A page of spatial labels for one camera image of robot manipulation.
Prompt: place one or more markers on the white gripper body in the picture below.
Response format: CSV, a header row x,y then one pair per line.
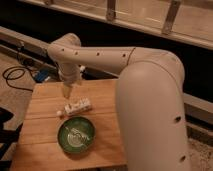
x,y
68,82

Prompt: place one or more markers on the small white bottle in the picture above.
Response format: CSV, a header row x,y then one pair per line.
x,y
69,109

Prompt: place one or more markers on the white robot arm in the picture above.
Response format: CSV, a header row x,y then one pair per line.
x,y
148,99

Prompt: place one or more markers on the green ceramic bowl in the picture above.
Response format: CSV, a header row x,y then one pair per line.
x,y
76,135

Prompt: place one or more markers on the blue box on floor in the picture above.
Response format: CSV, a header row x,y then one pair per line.
x,y
41,76

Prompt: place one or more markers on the black object at left edge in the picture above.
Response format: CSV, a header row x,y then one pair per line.
x,y
7,137

